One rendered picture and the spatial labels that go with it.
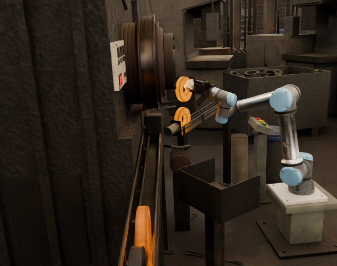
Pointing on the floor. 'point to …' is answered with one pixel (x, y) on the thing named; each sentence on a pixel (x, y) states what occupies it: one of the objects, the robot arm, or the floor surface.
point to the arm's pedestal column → (299, 235)
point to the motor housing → (179, 207)
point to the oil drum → (214, 51)
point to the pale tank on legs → (244, 22)
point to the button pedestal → (260, 156)
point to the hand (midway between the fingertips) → (184, 86)
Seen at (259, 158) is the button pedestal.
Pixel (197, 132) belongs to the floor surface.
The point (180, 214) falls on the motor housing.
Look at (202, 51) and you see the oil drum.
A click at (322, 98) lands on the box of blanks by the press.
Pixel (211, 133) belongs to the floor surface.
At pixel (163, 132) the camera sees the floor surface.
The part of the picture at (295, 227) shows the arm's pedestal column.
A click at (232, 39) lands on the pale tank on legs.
